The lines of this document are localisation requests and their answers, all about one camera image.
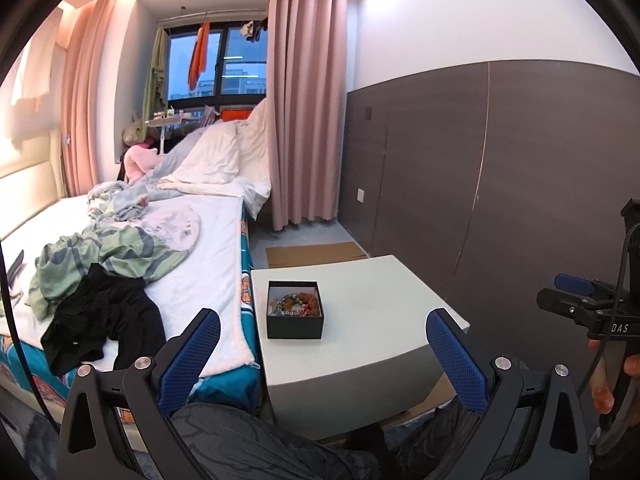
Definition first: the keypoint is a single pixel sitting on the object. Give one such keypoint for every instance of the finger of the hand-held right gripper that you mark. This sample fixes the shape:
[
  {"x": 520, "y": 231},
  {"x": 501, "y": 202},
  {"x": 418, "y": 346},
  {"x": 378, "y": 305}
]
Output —
[{"x": 572, "y": 285}]

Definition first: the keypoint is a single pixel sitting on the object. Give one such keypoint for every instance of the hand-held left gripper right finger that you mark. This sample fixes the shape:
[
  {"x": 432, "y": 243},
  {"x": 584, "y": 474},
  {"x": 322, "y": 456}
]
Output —
[{"x": 455, "y": 355}]

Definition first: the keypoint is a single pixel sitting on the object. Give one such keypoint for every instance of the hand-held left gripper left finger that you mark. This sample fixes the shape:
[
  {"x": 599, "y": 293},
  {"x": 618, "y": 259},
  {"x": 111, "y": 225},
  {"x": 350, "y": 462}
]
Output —
[{"x": 200, "y": 345}]

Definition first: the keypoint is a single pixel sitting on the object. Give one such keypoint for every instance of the black square box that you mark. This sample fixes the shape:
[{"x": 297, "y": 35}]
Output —
[{"x": 295, "y": 327}]

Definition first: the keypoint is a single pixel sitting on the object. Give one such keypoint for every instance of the person's right hand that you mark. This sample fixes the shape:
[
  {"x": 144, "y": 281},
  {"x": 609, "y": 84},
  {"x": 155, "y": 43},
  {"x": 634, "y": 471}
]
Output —
[{"x": 599, "y": 380}]

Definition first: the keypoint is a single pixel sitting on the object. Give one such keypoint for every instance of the bed with white sheet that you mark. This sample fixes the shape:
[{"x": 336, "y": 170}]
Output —
[{"x": 245, "y": 290}]

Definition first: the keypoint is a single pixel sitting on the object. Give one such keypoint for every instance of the white mattress pad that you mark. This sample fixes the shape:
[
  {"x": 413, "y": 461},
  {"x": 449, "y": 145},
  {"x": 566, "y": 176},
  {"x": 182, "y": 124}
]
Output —
[{"x": 210, "y": 270}]

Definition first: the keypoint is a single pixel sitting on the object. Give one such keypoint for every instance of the black garment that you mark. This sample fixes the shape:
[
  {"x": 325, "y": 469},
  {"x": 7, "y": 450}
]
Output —
[{"x": 100, "y": 320}]

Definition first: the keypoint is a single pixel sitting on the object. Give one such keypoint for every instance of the dark patterned trousers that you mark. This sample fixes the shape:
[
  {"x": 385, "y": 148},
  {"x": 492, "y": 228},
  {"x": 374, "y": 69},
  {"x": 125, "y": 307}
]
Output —
[{"x": 260, "y": 445}]

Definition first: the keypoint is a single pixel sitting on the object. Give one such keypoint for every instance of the green striped garment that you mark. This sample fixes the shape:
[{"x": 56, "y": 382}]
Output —
[{"x": 125, "y": 255}]

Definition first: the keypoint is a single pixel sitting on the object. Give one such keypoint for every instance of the white printed garment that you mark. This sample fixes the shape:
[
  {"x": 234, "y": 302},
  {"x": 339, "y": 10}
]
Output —
[{"x": 175, "y": 225}]

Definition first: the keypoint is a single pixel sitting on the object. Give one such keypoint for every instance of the flat cardboard sheet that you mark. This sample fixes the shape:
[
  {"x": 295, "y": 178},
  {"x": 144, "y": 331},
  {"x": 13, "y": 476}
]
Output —
[{"x": 315, "y": 252}]

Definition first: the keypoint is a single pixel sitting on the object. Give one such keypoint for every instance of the white pillow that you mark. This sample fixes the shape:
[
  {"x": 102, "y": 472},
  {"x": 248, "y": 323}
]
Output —
[
  {"x": 210, "y": 157},
  {"x": 255, "y": 160}
]

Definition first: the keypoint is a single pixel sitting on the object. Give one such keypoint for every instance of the pink plush toy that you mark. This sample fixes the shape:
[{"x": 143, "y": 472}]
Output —
[{"x": 142, "y": 162}]

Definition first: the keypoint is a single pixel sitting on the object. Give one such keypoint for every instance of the grey rug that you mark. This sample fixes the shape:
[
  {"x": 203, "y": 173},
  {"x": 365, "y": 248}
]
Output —
[{"x": 30, "y": 442}]

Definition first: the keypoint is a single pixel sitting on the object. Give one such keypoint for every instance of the grey plush toy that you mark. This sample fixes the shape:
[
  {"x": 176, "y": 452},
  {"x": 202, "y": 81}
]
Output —
[{"x": 135, "y": 130}]

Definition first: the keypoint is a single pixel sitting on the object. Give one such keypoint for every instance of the small white stand table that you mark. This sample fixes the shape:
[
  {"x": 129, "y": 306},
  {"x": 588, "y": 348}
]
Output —
[{"x": 167, "y": 117}]

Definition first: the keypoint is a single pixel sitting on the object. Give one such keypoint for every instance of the orange box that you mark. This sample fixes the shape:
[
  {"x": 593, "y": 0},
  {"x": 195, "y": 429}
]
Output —
[{"x": 237, "y": 115}]

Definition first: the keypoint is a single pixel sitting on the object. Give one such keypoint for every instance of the beige padded headboard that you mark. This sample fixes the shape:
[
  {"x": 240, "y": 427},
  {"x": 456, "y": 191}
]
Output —
[{"x": 30, "y": 180}]

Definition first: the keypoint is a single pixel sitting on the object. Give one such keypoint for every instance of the pink curtain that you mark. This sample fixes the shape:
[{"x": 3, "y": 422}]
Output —
[
  {"x": 85, "y": 100},
  {"x": 305, "y": 100}
]

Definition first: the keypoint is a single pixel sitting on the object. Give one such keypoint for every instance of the green hanging towel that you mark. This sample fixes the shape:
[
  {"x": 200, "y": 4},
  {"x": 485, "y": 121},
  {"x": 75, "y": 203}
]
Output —
[{"x": 155, "y": 75}]

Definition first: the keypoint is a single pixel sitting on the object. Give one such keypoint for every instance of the window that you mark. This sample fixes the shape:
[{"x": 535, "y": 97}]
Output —
[{"x": 235, "y": 65}]

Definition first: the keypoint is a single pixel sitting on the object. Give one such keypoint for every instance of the orange hanging cloth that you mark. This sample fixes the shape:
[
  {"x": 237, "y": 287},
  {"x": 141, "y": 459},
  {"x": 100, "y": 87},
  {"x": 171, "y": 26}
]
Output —
[{"x": 198, "y": 57}]

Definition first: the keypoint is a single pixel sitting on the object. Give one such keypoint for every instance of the dark hanging clothes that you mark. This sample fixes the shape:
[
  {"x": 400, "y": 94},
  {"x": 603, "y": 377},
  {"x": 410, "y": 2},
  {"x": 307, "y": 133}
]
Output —
[{"x": 252, "y": 30}]

